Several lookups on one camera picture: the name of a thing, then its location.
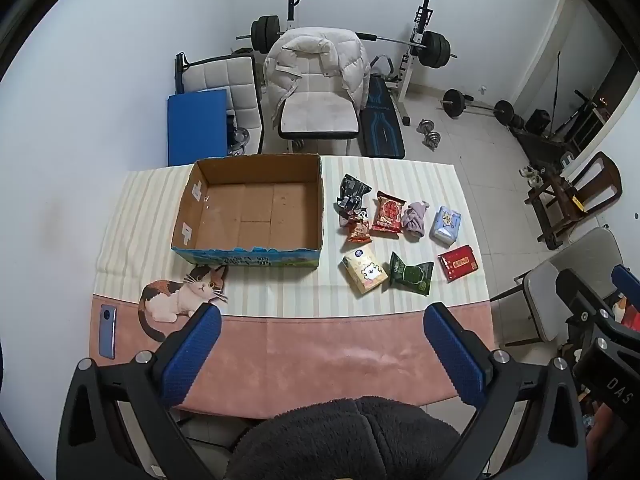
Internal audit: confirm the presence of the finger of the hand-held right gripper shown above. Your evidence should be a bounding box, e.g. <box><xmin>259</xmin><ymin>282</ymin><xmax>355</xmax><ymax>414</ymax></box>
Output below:
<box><xmin>556</xmin><ymin>269</ymin><xmax>613</xmax><ymax>341</ymax></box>
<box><xmin>611</xmin><ymin>264</ymin><xmax>640</xmax><ymax>307</ymax></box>

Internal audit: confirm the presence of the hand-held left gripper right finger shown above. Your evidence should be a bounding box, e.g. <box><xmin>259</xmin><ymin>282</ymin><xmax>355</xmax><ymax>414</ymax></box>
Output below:
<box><xmin>423</xmin><ymin>302</ymin><xmax>588</xmax><ymax>480</ymax></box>

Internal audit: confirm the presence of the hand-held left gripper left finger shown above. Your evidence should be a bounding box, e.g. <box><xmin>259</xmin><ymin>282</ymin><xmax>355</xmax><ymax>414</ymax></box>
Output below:
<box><xmin>56</xmin><ymin>304</ymin><xmax>236</xmax><ymax>480</ymax></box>

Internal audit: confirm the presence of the green snack packet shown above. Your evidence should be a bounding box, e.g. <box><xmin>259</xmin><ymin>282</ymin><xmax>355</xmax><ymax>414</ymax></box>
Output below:
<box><xmin>384</xmin><ymin>251</ymin><xmax>435</xmax><ymax>297</ymax></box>

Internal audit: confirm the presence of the yellow tissue pack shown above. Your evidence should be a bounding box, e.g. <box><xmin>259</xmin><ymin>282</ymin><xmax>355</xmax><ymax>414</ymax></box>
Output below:
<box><xmin>342</xmin><ymin>247</ymin><xmax>390</xmax><ymax>300</ymax></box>

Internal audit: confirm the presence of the light blue tissue pack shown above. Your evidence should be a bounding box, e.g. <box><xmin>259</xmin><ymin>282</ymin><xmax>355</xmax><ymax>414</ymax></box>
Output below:
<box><xmin>430</xmin><ymin>206</ymin><xmax>463</xmax><ymax>246</ymax></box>

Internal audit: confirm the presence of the purple cloth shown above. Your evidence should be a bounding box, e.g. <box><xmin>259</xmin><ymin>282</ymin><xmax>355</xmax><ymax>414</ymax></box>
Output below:
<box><xmin>401</xmin><ymin>201</ymin><xmax>432</xmax><ymax>241</ymax></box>

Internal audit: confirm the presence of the cardboard box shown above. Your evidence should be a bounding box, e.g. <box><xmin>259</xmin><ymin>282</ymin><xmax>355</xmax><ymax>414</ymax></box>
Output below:
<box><xmin>171</xmin><ymin>153</ymin><xmax>323</xmax><ymax>269</ymax></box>

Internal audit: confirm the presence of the red round-print snack packet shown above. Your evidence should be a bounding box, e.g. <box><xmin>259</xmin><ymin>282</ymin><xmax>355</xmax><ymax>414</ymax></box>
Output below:
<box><xmin>371</xmin><ymin>191</ymin><xmax>407</xmax><ymax>236</ymax></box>

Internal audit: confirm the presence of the small panda print snack packet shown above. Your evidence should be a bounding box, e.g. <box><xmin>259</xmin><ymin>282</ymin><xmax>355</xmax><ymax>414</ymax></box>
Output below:
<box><xmin>345</xmin><ymin>208</ymin><xmax>374</xmax><ymax>246</ymax></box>

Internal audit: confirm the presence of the black snack packet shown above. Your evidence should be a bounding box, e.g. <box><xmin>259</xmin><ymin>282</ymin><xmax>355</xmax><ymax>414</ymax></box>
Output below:
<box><xmin>334</xmin><ymin>174</ymin><xmax>373</xmax><ymax>218</ymax></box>

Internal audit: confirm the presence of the person's right forearm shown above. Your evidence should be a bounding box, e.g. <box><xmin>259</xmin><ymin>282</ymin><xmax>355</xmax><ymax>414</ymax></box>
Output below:
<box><xmin>586</xmin><ymin>406</ymin><xmax>617</xmax><ymax>461</ymax></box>

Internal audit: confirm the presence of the grey folding chair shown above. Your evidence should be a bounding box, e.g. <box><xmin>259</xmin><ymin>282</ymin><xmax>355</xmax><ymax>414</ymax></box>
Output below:
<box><xmin>500</xmin><ymin>227</ymin><xmax>626</xmax><ymax>346</ymax></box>

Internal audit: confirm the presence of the blue smartphone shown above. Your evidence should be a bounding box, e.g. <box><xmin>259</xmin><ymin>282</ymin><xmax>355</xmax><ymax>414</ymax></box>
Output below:
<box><xmin>99</xmin><ymin>304</ymin><xmax>118</xmax><ymax>360</ymax></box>

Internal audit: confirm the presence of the brown wooden chair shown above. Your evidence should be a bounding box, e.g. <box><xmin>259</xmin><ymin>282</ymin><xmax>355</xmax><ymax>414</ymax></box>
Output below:
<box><xmin>525</xmin><ymin>151</ymin><xmax>623</xmax><ymax>251</ymax></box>

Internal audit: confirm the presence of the person's dark fleece clothing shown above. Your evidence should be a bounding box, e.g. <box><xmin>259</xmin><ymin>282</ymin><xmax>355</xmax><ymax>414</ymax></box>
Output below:
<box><xmin>230</xmin><ymin>396</ymin><xmax>461</xmax><ymax>480</ymax></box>

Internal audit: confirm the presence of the dark exercise equipment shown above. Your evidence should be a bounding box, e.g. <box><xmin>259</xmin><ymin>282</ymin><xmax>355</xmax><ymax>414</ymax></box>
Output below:
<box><xmin>512</xmin><ymin>127</ymin><xmax>581</xmax><ymax>176</ymax></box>

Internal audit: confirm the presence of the thin black pole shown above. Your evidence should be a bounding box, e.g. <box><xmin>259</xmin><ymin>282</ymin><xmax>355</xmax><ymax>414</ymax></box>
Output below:
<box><xmin>552</xmin><ymin>50</ymin><xmax>564</xmax><ymax>136</ymax></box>

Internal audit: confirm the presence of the short barbell with black plates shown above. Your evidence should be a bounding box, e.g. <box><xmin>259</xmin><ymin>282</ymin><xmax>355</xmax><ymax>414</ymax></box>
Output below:
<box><xmin>440</xmin><ymin>89</ymin><xmax>516</xmax><ymax>127</ymax></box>

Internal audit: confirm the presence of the blue folded mat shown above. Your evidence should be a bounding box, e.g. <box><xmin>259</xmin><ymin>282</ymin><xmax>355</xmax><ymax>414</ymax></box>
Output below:
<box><xmin>166</xmin><ymin>88</ymin><xmax>229</xmax><ymax>167</ymax></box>

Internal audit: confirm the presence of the black and blue weight bench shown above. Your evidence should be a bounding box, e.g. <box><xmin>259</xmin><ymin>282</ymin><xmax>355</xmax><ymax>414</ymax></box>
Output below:
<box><xmin>359</xmin><ymin>75</ymin><xmax>406</xmax><ymax>159</ymax></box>

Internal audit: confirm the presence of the white padded chair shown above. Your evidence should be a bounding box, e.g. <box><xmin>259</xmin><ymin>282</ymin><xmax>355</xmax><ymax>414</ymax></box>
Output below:
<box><xmin>270</xmin><ymin>35</ymin><xmax>362</xmax><ymax>156</ymax></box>

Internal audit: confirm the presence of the white quilted chair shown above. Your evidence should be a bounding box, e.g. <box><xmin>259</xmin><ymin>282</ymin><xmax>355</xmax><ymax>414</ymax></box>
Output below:
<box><xmin>176</xmin><ymin>55</ymin><xmax>266</xmax><ymax>156</ymax></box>

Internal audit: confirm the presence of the white barbell rack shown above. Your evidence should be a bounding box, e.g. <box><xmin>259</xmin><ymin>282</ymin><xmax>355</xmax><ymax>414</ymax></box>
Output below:
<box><xmin>280</xmin><ymin>0</ymin><xmax>434</xmax><ymax>111</ymax></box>

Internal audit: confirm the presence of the long barbell with black plates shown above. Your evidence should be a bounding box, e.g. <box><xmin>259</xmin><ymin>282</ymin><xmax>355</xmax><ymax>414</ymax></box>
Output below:
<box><xmin>236</xmin><ymin>15</ymin><xmax>458</xmax><ymax>70</ymax></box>

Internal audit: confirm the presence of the black metal stand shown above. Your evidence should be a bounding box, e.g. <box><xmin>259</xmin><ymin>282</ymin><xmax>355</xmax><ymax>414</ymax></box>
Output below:
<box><xmin>174</xmin><ymin>51</ymin><xmax>193</xmax><ymax>95</ymax></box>

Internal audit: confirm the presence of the white puffer jacket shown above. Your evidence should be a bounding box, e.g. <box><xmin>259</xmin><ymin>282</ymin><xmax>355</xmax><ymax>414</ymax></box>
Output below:
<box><xmin>263</xmin><ymin>27</ymin><xmax>372</xmax><ymax>126</ymax></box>

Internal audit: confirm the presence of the black metal frame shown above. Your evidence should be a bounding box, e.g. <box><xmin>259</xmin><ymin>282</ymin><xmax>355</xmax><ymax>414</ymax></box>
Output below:
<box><xmin>550</xmin><ymin>89</ymin><xmax>613</xmax><ymax>146</ymax></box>

